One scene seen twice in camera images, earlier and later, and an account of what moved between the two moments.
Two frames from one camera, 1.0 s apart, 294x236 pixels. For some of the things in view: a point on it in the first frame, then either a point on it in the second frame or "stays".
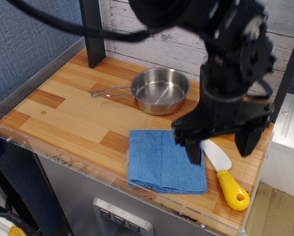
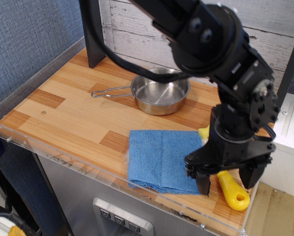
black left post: x=91 y=16 stays
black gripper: x=223 y=109 -> x=232 y=145
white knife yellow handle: x=220 y=159 stays
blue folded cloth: x=159 y=163 stays
